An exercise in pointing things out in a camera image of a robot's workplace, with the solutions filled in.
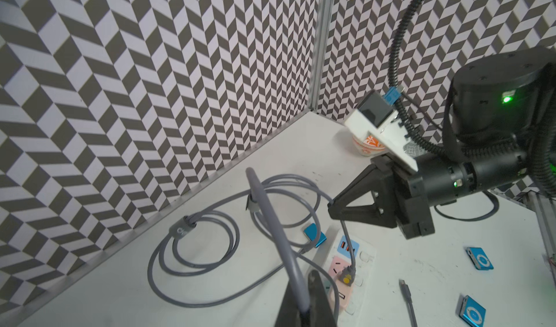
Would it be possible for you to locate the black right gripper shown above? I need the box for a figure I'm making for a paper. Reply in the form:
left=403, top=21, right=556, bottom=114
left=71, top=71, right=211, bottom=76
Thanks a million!
left=328, top=156, right=435, bottom=240

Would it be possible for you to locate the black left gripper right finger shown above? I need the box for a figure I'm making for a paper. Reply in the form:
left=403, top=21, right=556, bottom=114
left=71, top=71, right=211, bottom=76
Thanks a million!
left=306, top=270, right=337, bottom=327

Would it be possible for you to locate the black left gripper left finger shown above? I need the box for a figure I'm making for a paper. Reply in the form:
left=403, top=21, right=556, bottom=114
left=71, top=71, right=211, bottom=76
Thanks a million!
left=275, top=285, right=303, bottom=327

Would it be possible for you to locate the pink usb charger plug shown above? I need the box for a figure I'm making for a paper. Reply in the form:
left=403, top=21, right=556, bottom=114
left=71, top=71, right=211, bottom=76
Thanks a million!
left=324, top=280, right=353, bottom=312

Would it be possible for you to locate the blue square mp3 player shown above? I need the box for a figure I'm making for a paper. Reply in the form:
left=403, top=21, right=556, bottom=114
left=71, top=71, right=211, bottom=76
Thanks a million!
left=303, top=223, right=327, bottom=249
left=466, top=247, right=494, bottom=271
left=458, top=295, right=486, bottom=327

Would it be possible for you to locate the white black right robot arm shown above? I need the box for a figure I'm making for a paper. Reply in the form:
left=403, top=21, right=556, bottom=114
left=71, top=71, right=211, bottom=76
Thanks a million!
left=328, top=0, right=555, bottom=239

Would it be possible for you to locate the orange patterned bowl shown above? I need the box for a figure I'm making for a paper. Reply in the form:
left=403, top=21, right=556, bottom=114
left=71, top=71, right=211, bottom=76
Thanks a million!
left=352, top=135, right=388, bottom=158

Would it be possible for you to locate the white multicolour power strip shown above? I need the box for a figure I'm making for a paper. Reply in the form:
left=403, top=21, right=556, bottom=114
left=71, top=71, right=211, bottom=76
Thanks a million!
left=308, top=228, right=376, bottom=326

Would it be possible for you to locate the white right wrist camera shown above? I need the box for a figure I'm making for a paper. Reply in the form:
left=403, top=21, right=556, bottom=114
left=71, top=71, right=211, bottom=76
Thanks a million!
left=343, top=89, right=418, bottom=173

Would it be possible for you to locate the grey coiled usb cable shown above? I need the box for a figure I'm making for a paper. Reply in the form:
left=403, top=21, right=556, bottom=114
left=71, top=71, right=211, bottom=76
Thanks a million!
left=398, top=278, right=418, bottom=327

